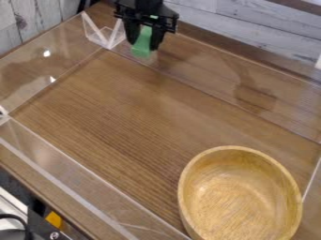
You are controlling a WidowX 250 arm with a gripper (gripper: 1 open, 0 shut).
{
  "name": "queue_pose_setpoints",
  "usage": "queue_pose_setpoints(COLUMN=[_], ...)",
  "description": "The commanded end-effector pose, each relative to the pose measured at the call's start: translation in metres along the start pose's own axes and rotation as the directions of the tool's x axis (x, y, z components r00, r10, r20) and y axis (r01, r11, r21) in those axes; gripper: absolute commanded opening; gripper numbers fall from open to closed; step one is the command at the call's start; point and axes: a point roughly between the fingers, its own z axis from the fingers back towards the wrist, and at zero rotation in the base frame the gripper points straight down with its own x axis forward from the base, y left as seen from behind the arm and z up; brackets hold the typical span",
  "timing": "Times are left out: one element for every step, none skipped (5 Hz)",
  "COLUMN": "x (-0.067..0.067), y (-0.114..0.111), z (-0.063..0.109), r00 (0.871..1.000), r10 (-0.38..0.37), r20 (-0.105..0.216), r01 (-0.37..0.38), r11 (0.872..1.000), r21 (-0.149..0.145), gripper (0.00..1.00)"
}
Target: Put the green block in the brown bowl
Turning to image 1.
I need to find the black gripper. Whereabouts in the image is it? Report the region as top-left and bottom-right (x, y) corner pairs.
(113, 0), (179, 51)

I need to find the green rectangular block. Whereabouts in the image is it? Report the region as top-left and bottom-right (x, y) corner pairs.
(130, 22), (152, 58)

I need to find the brown wooden bowl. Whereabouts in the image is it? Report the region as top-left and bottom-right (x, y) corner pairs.
(176, 145), (302, 240)

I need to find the black device with yellow label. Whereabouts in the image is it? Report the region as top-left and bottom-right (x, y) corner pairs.
(27, 200), (72, 240)

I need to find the clear acrylic corner bracket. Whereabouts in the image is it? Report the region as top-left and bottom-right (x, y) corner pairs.
(80, 12), (126, 50)

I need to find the clear acrylic enclosure wall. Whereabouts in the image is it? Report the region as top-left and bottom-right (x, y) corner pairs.
(0, 17), (321, 240)

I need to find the black cable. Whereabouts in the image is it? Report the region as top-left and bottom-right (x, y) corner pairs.
(0, 213), (31, 240)

